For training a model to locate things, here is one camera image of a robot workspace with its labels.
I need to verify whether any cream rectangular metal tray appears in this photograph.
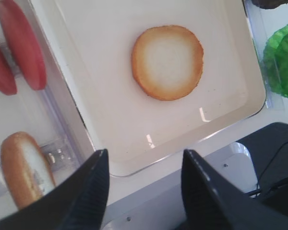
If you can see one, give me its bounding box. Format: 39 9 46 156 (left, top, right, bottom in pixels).
32 0 266 176

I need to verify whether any toasted bun slice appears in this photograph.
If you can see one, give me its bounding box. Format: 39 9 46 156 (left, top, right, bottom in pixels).
131 25 204 101
0 131 56 210

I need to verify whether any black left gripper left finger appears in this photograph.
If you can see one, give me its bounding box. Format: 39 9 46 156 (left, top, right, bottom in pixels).
0 149 109 230

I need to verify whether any red tomato slice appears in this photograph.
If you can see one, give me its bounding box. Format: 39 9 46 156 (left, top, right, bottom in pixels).
0 49 17 95
0 0 47 91

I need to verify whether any green lettuce leaf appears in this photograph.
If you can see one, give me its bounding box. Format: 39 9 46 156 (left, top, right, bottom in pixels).
263 24 288 98

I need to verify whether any red tomato slice left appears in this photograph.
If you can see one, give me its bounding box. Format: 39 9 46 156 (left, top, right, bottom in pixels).
0 49 17 95

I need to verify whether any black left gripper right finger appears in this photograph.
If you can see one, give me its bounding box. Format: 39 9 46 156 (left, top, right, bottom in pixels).
182 149 288 230

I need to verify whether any clear holder strip toasted bun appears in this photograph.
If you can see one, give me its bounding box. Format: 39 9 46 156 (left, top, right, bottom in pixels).
0 143 78 197

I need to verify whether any red tomato slice right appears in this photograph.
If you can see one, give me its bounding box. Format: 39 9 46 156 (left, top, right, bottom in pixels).
0 0 47 91

